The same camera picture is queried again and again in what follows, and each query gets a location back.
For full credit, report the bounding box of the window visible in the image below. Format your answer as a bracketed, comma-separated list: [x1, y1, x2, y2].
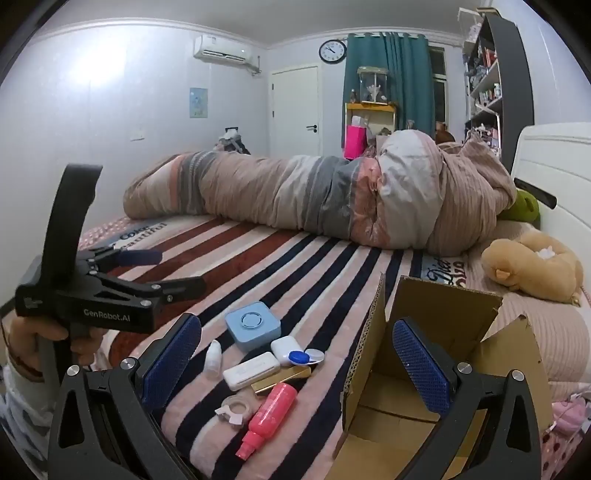
[429, 46, 448, 134]

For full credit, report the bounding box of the white air conditioner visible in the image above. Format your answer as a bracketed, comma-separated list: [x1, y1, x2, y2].
[193, 34, 262, 73]

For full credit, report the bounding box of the clear tape roll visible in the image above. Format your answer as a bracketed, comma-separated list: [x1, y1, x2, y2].
[216, 394, 252, 423]

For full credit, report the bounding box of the yellow plush toy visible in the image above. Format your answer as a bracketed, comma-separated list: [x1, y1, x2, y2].
[480, 228, 585, 305]

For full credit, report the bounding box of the green plush toy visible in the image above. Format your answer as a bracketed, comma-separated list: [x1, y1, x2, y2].
[499, 189, 541, 222]

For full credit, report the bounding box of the pink gift bag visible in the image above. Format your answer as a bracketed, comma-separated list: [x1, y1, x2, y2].
[344, 124, 367, 160]

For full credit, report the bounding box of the glass display case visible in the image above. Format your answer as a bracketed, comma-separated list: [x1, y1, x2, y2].
[357, 66, 390, 104]

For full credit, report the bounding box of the rolled pink grey duvet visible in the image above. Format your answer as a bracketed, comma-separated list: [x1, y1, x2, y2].
[122, 129, 518, 254]

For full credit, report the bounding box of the striped printed blanket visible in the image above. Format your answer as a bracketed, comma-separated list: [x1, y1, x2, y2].
[76, 212, 467, 480]

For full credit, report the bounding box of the white bed headboard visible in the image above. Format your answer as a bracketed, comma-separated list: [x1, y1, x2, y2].
[510, 122, 591, 287]

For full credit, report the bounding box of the white rectangular box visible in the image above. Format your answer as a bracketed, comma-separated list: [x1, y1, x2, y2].
[222, 352, 281, 392]

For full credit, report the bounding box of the dark bookshelf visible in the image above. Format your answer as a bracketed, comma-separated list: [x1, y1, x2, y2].
[462, 7, 536, 171]

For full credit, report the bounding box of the green curtain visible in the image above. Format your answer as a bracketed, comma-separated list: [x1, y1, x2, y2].
[342, 31, 437, 160]

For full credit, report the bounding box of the pink plush toy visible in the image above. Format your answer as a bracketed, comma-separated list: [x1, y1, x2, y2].
[549, 392, 591, 435]

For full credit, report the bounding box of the brown cardboard box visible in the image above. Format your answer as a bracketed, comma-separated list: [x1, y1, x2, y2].
[339, 272, 555, 480]

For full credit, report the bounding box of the white door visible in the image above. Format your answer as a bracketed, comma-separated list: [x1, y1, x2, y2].
[270, 65, 321, 155]

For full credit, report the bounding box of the small white dropper bottle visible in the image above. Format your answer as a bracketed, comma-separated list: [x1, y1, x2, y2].
[204, 339, 223, 380]

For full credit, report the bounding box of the pink ribbed bedspread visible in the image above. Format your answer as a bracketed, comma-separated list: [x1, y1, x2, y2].
[462, 258, 591, 402]

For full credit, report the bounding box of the person's left hand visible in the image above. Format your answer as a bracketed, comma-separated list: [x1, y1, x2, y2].
[2, 316, 105, 384]

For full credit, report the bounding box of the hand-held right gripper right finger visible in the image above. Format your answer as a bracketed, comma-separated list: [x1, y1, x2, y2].
[392, 316, 542, 480]

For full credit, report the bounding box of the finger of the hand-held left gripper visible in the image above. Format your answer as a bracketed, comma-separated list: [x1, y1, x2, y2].
[90, 271, 207, 306]
[88, 247, 163, 269]

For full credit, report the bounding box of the dark bag pile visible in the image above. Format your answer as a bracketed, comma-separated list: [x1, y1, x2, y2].
[215, 127, 250, 155]

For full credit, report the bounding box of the round wall clock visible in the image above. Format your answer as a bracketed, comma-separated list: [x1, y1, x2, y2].
[318, 39, 347, 64]

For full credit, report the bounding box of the pink spray bottle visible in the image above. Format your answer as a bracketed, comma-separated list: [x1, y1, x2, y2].
[235, 382, 297, 460]

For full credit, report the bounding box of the blue square box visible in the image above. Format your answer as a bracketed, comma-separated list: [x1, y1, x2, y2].
[225, 302, 282, 350]

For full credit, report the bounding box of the small white rounded case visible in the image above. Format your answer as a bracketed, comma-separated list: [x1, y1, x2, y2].
[270, 336, 303, 367]

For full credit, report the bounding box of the blue wall poster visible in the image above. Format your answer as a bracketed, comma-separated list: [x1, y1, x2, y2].
[189, 87, 209, 119]

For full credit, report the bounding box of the yellow shelf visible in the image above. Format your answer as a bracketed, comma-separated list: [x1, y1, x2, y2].
[345, 102, 398, 139]

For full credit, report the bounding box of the blue white contact lens case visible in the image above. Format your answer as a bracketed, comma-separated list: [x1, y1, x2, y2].
[288, 348, 325, 368]

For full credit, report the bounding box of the gold rectangular box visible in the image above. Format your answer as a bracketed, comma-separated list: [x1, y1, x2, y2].
[252, 366, 309, 395]

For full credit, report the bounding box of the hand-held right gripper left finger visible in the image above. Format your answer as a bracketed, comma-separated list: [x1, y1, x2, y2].
[46, 312, 202, 480]

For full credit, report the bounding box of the person's left forearm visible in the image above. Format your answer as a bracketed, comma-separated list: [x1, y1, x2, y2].
[0, 362, 61, 480]

